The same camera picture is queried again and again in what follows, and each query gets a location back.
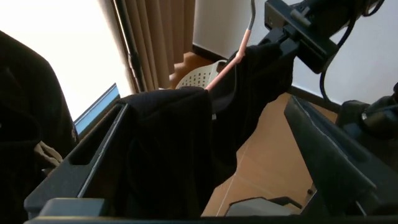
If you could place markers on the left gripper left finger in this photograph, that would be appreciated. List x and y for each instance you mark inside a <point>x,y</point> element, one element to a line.
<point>62,186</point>

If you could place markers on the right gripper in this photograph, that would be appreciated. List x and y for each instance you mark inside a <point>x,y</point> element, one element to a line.
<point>311,46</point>

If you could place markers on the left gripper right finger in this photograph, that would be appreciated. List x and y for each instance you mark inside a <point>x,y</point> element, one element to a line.
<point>329,180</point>

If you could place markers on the pink clothes hanger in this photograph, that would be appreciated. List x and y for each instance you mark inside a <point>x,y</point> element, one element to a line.
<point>230,63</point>

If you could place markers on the black garment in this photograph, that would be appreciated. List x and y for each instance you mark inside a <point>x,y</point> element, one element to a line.
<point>171,149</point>
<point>28,109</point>

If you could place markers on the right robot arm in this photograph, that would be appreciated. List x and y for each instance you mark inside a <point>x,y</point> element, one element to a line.
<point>332,14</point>

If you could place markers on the white laundry basket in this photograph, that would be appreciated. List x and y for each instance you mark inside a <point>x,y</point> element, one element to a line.
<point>196,77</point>

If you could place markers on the black clothes rack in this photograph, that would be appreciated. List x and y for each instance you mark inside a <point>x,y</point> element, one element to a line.
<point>130,46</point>

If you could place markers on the window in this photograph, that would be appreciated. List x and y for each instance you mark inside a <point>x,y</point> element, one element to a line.
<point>62,46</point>

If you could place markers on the brown curtain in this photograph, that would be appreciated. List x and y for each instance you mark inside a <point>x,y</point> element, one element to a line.
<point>161,37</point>

